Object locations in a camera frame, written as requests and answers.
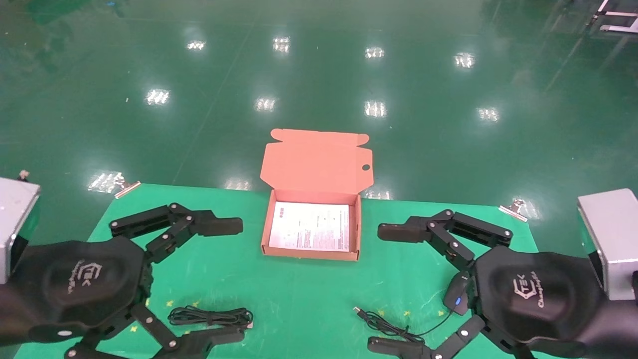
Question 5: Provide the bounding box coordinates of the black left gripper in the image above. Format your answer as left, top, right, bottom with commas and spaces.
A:
0, 203, 243, 347

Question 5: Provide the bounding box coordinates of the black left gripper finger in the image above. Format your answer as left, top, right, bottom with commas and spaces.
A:
65, 304, 246, 359

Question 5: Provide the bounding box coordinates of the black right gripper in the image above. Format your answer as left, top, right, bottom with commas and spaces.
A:
367, 209, 611, 359

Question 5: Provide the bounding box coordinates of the black data cable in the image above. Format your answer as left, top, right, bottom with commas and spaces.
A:
168, 306, 254, 329

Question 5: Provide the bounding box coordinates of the black wired computer mouse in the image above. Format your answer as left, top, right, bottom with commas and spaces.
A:
353, 272, 472, 345

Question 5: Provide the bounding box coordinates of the open brown cardboard box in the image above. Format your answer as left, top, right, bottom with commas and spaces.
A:
260, 128, 373, 262

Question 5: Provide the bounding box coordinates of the metal binder clip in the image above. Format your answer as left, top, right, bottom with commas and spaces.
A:
114, 175, 141, 199
499, 198, 528, 222

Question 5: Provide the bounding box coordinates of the green table mat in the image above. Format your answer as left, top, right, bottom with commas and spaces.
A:
14, 183, 581, 359

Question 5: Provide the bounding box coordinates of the white printed instruction sheet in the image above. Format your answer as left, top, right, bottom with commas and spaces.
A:
269, 201, 350, 252

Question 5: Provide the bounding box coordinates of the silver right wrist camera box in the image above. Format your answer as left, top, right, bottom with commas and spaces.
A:
577, 188, 638, 301

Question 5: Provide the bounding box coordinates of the grey metal frame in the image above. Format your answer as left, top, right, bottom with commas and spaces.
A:
587, 0, 638, 34

